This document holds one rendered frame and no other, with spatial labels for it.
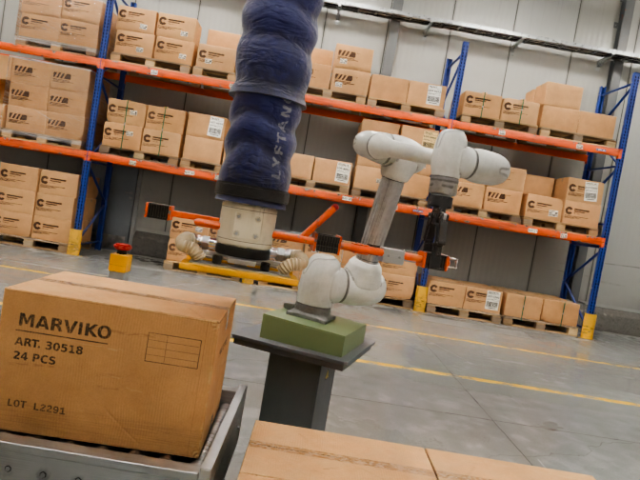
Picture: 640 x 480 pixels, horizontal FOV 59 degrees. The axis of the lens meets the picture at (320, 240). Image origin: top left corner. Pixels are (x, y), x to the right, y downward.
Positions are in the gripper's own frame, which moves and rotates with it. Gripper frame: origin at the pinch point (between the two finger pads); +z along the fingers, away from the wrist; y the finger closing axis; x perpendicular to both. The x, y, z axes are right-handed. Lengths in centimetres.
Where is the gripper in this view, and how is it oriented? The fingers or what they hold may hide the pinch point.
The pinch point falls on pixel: (430, 257)
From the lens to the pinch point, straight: 186.5
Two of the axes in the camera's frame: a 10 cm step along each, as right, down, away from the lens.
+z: -1.6, 9.9, 0.5
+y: 1.2, 0.7, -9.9
